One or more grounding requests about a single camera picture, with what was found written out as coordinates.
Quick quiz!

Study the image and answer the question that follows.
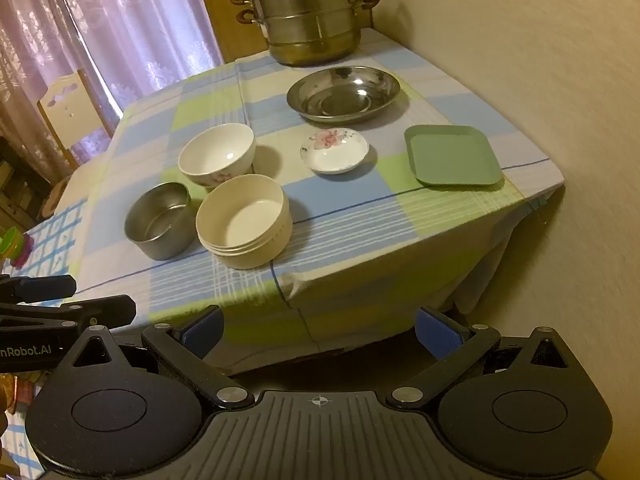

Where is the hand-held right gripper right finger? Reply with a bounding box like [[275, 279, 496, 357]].
[[386, 306, 576, 409]]

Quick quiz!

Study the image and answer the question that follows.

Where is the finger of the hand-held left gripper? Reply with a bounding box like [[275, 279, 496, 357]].
[[0, 274, 78, 305], [0, 296, 137, 331]]

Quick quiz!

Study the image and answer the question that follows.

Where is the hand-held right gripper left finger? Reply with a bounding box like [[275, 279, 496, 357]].
[[60, 305, 255, 412]]

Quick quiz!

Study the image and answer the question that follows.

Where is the small stainless steel bowl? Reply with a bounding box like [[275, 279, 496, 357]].
[[124, 182, 193, 261]]

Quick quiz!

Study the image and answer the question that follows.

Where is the cream plastic bowl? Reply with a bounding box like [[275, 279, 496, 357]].
[[195, 174, 293, 269]]

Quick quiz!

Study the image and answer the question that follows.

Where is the green square plate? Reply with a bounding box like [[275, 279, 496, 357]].
[[404, 125, 504, 191]]

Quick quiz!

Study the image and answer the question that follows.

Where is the white floral ceramic bowl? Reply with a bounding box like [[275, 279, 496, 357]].
[[178, 123, 257, 191]]

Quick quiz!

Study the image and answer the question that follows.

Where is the small white floral dish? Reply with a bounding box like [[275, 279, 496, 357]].
[[300, 128, 370, 176]]

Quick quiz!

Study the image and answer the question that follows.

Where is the round stainless steel plate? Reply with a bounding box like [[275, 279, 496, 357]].
[[286, 66, 402, 125]]

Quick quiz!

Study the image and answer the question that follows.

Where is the blue grid white tablecloth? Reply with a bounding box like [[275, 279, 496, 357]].
[[0, 197, 88, 291]]

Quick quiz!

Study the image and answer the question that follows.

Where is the green and pink toy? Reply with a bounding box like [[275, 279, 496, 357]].
[[0, 226, 34, 269]]

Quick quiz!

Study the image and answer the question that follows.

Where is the blue green checked tablecloth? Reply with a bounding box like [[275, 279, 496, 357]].
[[67, 27, 566, 376]]

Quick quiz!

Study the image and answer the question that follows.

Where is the white wooden chair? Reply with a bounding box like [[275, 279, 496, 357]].
[[37, 69, 121, 211]]

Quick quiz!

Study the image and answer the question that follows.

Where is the purple lace curtain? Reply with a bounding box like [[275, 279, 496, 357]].
[[0, 0, 223, 171]]

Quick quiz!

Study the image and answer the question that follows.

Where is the stainless steel steamer pot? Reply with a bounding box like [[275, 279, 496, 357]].
[[230, 0, 382, 67]]

